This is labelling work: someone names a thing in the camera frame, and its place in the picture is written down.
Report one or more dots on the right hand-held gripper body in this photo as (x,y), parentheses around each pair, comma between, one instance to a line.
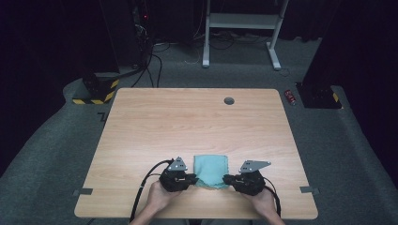
(250,181)

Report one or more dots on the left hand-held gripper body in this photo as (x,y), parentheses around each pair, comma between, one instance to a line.
(175,178)

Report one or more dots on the teal cloth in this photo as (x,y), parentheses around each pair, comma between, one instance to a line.
(210,170)

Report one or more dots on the person's left hand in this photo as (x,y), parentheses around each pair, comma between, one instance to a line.
(161,197)

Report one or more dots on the person's right hand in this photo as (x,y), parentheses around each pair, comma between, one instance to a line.
(264,201)

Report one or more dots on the grey tape strip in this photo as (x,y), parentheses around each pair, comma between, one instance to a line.
(83,192)
(309,189)

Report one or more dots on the small red object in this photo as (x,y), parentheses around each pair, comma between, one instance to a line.
(290,97)

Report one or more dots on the black yellow striped stand base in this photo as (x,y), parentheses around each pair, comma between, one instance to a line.
(100,92)

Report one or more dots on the dark equipment rack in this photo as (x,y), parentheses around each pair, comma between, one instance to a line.
(142,31)

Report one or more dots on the white metal stand frame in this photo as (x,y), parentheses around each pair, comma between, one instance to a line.
(242,21)

